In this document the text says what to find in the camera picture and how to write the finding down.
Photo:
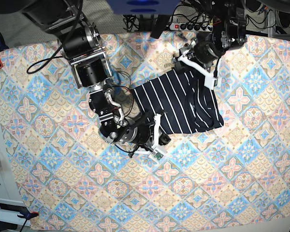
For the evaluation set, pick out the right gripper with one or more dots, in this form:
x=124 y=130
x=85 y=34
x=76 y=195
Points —
x=146 y=135

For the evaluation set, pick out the patterned tile tablecloth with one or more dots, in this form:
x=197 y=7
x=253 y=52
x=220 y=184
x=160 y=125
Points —
x=61 y=168

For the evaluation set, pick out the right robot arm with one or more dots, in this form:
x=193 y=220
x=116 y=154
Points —
x=80 y=44

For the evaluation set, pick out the white power strip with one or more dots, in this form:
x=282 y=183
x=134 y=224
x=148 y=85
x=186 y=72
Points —
x=195 y=27

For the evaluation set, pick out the navy white striped T-shirt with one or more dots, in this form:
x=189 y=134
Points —
x=185 y=104

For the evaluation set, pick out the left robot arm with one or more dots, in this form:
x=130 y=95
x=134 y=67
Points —
x=222 y=25

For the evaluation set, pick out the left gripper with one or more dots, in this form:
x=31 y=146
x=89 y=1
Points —
x=200 y=56

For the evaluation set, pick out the black support post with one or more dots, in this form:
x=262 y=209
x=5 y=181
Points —
x=160 y=25

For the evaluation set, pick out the orange black clamp bottom left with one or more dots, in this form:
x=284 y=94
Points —
x=27 y=215

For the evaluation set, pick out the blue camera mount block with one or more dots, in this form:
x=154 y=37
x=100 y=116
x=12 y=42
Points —
x=128 y=7

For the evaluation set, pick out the white box bottom left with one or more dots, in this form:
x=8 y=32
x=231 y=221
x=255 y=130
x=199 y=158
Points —
x=9 y=211

